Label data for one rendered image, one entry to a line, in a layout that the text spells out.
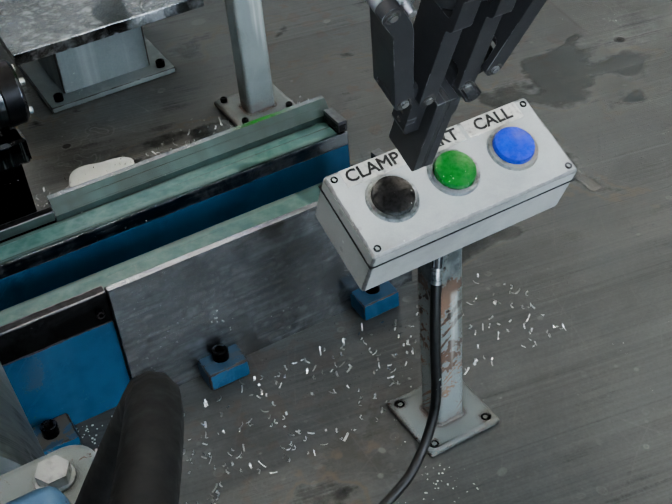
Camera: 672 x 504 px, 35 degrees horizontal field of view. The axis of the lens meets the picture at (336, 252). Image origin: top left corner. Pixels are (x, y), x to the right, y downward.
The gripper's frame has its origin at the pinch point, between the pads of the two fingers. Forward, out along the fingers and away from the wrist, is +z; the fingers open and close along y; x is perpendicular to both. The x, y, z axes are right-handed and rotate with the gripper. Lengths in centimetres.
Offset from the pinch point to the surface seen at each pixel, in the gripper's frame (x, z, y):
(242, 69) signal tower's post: -41, 49, -13
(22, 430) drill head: 6.5, 4.3, 28.0
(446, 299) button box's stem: 4.6, 20.0, -4.5
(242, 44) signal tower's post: -42, 46, -13
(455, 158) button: -0.4, 8.0, -5.0
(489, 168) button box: 0.9, 8.7, -7.3
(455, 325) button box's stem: 6.0, 22.9, -5.3
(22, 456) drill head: 8.7, 1.7, 28.6
